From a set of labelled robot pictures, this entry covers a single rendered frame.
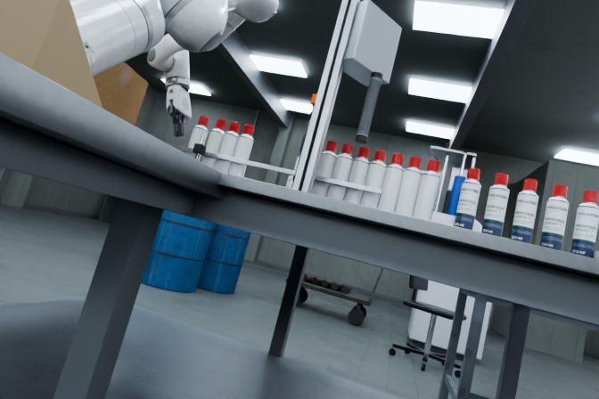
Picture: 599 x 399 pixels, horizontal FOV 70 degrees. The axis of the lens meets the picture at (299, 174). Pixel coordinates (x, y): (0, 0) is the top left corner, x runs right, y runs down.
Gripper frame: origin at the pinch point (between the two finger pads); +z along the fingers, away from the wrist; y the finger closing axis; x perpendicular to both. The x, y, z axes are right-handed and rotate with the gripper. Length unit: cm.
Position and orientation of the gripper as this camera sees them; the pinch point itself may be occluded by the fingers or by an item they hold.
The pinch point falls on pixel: (178, 130)
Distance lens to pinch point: 155.8
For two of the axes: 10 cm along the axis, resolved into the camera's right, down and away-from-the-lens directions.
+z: 0.9, 9.7, -2.3
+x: -9.7, 1.4, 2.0
